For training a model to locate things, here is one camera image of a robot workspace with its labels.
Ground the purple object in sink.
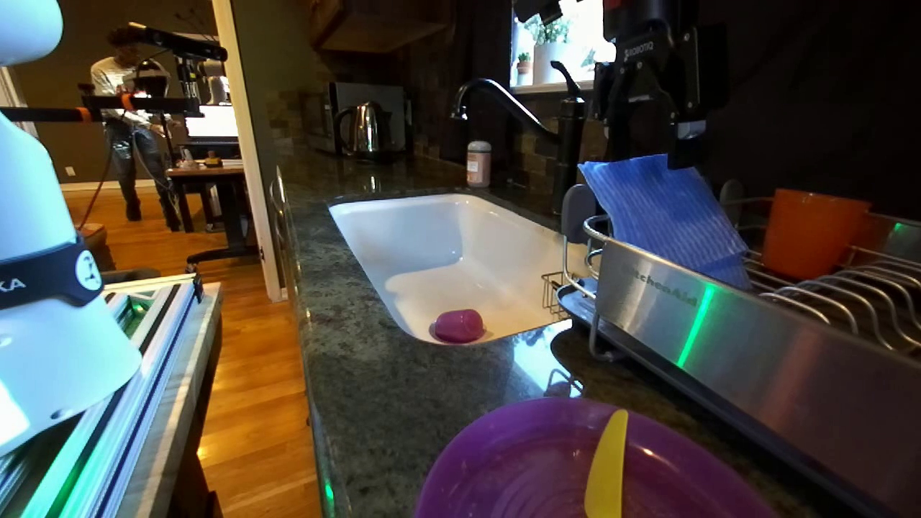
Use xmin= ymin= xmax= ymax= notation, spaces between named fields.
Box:
xmin=429 ymin=308 xmax=485 ymax=344

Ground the blue cloth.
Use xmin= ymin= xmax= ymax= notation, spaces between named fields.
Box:
xmin=577 ymin=153 xmax=750 ymax=288

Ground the camera tripod rig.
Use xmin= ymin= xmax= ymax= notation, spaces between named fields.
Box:
xmin=2 ymin=23 xmax=226 ymax=120

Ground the yellow plastic utensil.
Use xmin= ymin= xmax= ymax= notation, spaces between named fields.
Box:
xmin=583 ymin=407 xmax=629 ymax=518

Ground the person in background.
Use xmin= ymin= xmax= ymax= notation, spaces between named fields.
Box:
xmin=89 ymin=27 xmax=181 ymax=230

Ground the right dark curtain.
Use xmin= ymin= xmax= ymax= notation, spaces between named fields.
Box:
xmin=697 ymin=0 xmax=921 ymax=217

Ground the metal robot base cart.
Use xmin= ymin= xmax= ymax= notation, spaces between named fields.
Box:
xmin=0 ymin=272 xmax=220 ymax=518

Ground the steel dish rack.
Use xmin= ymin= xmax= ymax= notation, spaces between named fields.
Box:
xmin=559 ymin=186 xmax=921 ymax=518

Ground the wooden table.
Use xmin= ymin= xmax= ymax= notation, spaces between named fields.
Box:
xmin=166 ymin=161 xmax=258 ymax=265

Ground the white sink basin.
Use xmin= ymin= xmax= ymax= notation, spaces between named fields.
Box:
xmin=330 ymin=193 xmax=583 ymax=344

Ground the orange cup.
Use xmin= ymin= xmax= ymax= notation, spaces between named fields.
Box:
xmin=761 ymin=189 xmax=868 ymax=278

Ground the steel kettle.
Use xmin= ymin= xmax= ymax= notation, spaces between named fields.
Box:
xmin=333 ymin=101 xmax=392 ymax=158

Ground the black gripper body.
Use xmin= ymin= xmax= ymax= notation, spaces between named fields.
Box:
xmin=593 ymin=0 xmax=708 ymax=167

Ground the purple plastic plate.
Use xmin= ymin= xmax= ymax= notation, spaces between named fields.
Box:
xmin=413 ymin=399 xmax=774 ymax=518

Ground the white potted plant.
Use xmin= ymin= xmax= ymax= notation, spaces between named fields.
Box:
xmin=524 ymin=17 xmax=569 ymax=86

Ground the black kitchen faucet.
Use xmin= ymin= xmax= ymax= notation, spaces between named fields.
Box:
xmin=449 ymin=61 xmax=586 ymax=213

